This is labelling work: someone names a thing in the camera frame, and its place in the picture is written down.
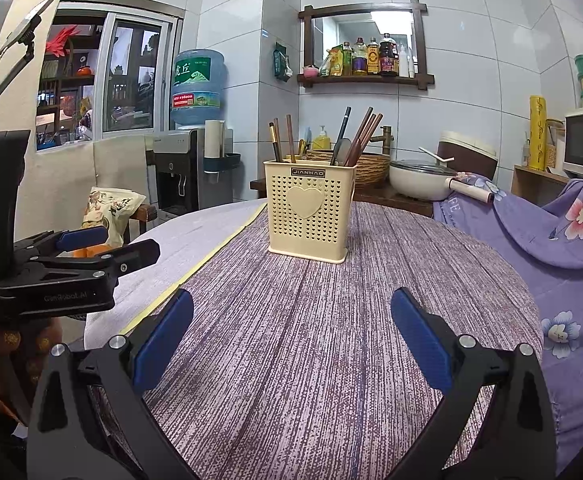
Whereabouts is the white rice paddle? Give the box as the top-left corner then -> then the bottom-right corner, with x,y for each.
418,146 -> 455,163

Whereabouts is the wooden display shelf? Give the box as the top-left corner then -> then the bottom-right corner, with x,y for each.
39,50 -> 97,146

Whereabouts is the printed snack bag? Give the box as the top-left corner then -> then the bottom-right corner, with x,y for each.
72,186 -> 147,259

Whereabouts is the wooden framed mirror shelf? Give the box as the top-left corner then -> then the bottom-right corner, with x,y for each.
297,0 -> 435,92

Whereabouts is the light wooden cabinet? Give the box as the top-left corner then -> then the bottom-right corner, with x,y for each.
510,165 -> 569,207

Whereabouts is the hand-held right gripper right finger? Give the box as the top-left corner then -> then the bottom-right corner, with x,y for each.
386,287 -> 558,480

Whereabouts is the woven pattern basin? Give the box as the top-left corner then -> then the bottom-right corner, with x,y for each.
305,149 -> 391,188

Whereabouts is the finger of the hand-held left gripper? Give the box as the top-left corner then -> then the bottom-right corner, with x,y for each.
14,225 -> 110,257
36,239 -> 161,286

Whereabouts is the green hanging packet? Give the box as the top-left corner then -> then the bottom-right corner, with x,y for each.
273,42 -> 293,82

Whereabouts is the blue-grey wall rack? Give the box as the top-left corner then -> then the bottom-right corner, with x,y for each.
204,151 -> 242,176

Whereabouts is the glass storage jar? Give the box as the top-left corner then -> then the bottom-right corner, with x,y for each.
545,119 -> 566,170

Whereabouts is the sliding window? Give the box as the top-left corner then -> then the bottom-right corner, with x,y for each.
36,0 -> 185,151

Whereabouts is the red decoration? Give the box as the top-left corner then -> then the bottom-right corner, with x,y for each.
46,25 -> 80,58

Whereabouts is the grey water dispenser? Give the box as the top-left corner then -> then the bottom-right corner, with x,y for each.
152,129 -> 207,218

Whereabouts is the cream plastic utensil holder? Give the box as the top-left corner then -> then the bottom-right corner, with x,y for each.
263,159 -> 357,265

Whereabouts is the brown white rice cooker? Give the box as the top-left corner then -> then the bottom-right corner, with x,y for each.
436,131 -> 499,181

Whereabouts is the dark wooden stool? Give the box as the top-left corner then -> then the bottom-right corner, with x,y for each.
124,203 -> 158,241

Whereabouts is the purple floral cloth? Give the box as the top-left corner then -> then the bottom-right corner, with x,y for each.
431,172 -> 583,476

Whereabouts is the bamboo style faucet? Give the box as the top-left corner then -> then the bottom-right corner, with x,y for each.
374,125 -> 396,156

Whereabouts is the yellow roll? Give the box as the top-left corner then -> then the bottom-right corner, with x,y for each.
529,95 -> 547,172

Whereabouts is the dark soy sauce bottle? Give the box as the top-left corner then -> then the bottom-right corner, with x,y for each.
378,33 -> 399,77

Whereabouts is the white paper cup tube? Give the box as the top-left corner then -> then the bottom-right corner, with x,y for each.
205,120 -> 225,161

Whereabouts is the yellow pouch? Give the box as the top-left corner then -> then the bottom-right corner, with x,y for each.
327,45 -> 345,77

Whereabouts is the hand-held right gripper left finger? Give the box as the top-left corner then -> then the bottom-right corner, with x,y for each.
26,289 -> 202,480

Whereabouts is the phone on stand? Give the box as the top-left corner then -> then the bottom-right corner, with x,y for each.
0,0 -> 55,56

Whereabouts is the purple label bottle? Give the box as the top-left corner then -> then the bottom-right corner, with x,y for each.
352,37 -> 368,76

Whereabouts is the amber sauce bottle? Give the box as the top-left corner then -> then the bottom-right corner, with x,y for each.
366,37 -> 381,76

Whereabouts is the white pan with lid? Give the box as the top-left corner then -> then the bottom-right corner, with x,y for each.
389,159 -> 497,205

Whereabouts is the blue water jug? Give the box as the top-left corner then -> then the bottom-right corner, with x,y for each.
170,49 -> 228,128

